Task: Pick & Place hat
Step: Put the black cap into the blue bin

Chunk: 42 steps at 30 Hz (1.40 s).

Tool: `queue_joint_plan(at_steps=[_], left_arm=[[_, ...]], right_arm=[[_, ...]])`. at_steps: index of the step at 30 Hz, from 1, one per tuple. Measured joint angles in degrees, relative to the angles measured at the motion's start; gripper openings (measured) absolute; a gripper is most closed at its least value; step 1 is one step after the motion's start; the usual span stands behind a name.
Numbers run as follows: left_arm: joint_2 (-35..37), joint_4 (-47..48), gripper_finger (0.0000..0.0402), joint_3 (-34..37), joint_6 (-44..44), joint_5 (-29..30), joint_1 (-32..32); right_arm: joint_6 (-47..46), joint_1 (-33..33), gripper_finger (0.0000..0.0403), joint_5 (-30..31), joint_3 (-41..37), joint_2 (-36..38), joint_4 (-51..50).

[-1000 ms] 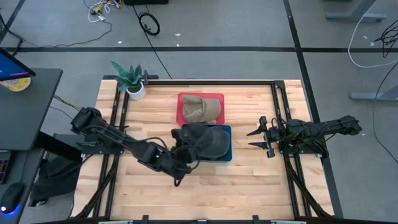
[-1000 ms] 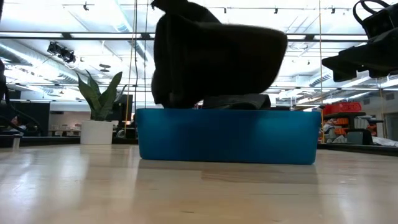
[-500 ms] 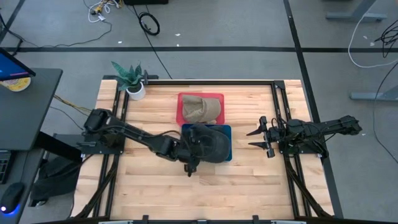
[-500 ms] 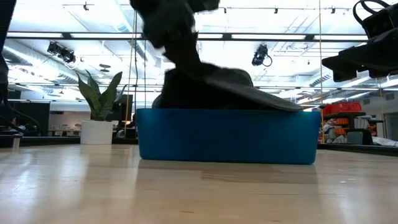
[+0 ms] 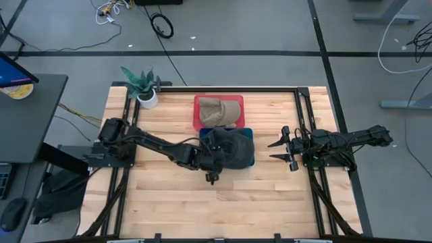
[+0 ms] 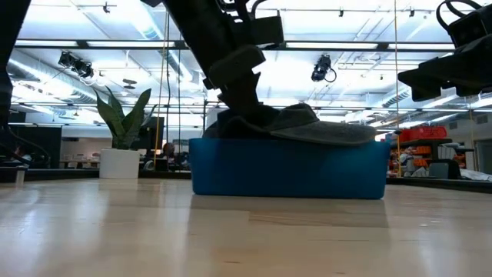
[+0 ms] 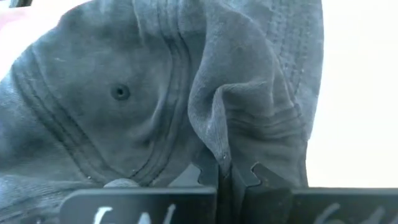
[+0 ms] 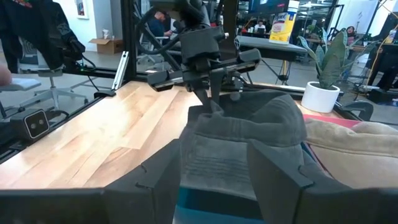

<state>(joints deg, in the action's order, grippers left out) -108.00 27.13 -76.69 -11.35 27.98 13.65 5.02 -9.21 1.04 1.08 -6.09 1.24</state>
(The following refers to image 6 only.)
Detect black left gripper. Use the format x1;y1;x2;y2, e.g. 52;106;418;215
202;44;267;116

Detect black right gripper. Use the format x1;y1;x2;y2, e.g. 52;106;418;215
397;33;492;102

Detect dark grey cap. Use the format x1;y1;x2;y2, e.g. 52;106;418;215
214;102;377;147

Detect red storage crates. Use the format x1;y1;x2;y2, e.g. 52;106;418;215
399;125;449;142

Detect dark shelf unit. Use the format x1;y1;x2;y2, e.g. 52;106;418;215
390;138;476;178

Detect black ceiling spotlight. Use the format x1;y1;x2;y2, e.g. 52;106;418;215
57;51;78;69
75;59;95;80
311;54;337;83

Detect blue plastic bin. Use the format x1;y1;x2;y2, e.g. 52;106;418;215
188;137;391;200

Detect dark grey case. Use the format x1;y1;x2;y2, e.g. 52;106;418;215
428;159;462;180

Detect person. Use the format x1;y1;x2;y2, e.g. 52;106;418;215
161;142;177;161

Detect black background monitor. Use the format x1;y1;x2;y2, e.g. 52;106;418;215
140;116;166;152

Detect green artificial plant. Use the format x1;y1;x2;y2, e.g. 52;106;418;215
95;86;158;151

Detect white plant pot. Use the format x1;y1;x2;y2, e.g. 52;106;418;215
98;149;141;180

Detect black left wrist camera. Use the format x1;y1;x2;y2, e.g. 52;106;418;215
248;0;285;46

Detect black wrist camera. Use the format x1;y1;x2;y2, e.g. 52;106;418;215
436;0;492;49
248;0;285;46

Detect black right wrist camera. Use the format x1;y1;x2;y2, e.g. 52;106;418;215
436;0;492;49

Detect yellow hanging rope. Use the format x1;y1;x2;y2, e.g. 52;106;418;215
153;11;170;166

